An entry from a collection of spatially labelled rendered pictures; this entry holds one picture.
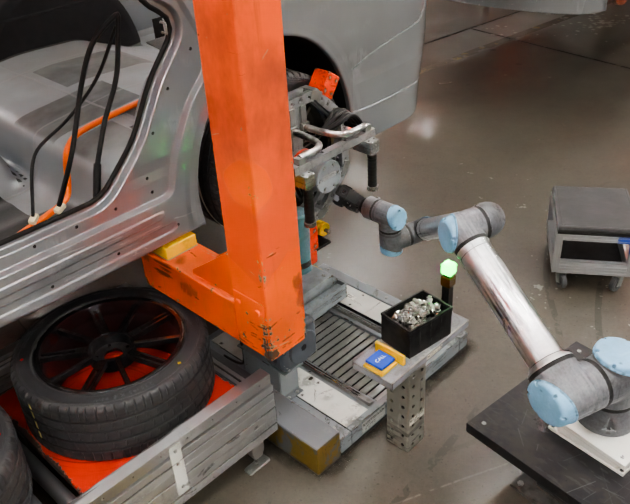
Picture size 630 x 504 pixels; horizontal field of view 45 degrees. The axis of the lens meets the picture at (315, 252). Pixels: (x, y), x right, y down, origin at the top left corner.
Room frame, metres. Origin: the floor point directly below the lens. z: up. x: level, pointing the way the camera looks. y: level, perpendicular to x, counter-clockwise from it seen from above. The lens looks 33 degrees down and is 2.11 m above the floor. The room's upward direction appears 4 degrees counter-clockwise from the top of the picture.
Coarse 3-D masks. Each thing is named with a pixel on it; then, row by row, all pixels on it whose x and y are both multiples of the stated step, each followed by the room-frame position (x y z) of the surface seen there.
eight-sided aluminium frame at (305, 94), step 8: (304, 88) 2.63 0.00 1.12; (312, 88) 2.62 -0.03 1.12; (288, 96) 2.58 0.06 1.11; (296, 96) 2.55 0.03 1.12; (304, 96) 2.57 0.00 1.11; (312, 96) 2.60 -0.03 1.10; (320, 96) 2.63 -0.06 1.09; (296, 104) 2.54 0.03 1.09; (320, 104) 2.63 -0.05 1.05; (328, 104) 2.66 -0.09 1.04; (328, 112) 2.67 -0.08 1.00; (336, 128) 2.75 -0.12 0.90; (344, 128) 2.73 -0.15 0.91; (344, 152) 2.72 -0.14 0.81; (336, 160) 2.74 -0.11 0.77; (344, 160) 2.71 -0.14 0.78; (344, 168) 2.71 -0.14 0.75; (344, 176) 2.71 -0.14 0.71; (320, 200) 2.67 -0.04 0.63; (328, 200) 2.64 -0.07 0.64; (320, 208) 2.62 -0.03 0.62; (320, 216) 2.60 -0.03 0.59
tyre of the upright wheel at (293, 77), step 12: (288, 72) 2.66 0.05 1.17; (300, 72) 2.71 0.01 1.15; (288, 84) 2.64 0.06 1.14; (300, 84) 2.68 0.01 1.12; (204, 132) 2.49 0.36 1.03; (204, 144) 2.47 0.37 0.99; (204, 156) 2.45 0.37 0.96; (204, 168) 2.43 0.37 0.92; (204, 180) 2.43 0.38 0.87; (216, 180) 2.38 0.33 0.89; (204, 192) 2.44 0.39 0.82; (216, 192) 2.39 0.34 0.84; (216, 204) 2.40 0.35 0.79; (216, 216) 2.45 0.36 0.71
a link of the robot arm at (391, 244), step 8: (384, 232) 2.50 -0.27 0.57; (400, 232) 2.51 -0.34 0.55; (408, 232) 2.53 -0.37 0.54; (384, 240) 2.50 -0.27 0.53; (392, 240) 2.49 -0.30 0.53; (400, 240) 2.50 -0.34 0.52; (408, 240) 2.51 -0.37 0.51; (384, 248) 2.50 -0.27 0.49; (392, 248) 2.49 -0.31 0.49; (400, 248) 2.50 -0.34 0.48; (392, 256) 2.49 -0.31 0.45
